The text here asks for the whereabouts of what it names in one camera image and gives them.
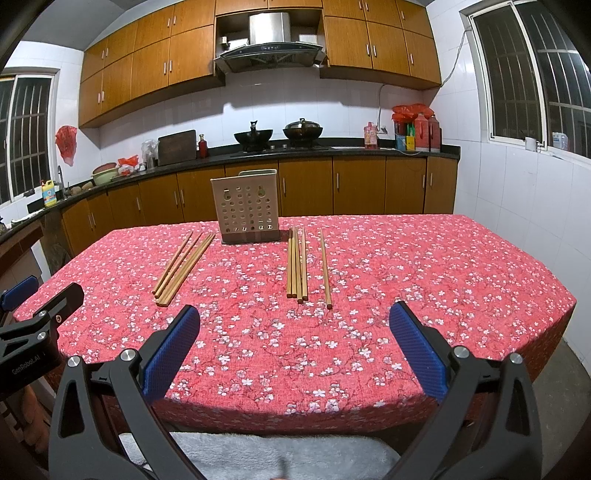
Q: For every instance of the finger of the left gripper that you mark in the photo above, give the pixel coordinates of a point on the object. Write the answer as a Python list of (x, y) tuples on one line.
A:
[(42, 329), (12, 298)]

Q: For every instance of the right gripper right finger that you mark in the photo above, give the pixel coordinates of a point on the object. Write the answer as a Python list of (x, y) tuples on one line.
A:
[(486, 425)]

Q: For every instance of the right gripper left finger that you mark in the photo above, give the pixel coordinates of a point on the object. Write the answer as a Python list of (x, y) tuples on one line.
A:
[(84, 443)]

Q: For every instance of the yellow detergent bottle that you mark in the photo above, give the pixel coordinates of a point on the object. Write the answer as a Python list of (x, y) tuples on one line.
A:
[(48, 193)]

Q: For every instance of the black countertop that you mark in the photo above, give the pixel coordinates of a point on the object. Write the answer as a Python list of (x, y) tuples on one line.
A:
[(233, 154)]

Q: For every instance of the green basin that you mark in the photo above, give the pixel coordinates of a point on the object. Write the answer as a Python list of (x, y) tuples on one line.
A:
[(104, 173)]

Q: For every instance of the red bag on counter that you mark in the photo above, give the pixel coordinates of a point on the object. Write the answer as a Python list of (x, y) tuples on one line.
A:
[(127, 166)]

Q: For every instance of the left window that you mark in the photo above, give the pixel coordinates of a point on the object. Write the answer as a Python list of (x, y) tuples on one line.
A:
[(25, 153)]

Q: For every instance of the window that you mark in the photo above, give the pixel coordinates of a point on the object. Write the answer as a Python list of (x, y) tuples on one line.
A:
[(537, 85), (25, 153)]

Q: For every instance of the red floral tablecloth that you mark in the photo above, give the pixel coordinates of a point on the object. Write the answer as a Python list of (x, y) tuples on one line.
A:
[(264, 362)]

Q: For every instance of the dark cutting board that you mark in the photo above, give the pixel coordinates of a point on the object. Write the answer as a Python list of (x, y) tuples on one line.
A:
[(177, 148)]

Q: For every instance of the beige perforated utensil holder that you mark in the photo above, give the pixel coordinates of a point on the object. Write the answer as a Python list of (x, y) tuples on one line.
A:
[(247, 207)]

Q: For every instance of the red sauce bottle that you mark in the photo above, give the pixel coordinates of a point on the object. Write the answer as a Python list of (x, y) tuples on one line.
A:
[(202, 147)]

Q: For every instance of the lower wooden cabinets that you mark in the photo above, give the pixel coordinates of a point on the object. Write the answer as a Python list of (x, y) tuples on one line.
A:
[(309, 186)]

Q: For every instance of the wooden cabinets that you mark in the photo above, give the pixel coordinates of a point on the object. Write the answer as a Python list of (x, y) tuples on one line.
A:
[(193, 45), (309, 186)]

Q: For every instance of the white cup on sill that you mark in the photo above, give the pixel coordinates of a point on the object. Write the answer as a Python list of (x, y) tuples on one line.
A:
[(531, 144)]

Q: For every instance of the upper wooden cabinets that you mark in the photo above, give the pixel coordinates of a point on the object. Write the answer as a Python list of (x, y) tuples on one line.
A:
[(193, 45)]

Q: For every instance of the pink bottle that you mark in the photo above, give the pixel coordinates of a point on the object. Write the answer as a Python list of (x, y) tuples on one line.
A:
[(370, 136)]

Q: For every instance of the black wok with lid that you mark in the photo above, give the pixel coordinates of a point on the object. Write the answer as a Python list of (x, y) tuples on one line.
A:
[(303, 133)]

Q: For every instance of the right window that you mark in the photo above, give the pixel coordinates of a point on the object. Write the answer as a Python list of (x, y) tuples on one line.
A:
[(537, 85)]

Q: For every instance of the steel range hood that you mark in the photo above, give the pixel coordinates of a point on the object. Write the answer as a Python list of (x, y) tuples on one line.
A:
[(276, 38)]

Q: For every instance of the red plastic bag on wall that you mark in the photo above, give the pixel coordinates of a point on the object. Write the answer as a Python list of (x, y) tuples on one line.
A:
[(66, 142)]

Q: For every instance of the black wok with handle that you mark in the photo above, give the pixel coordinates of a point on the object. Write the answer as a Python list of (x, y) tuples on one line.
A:
[(254, 140)]

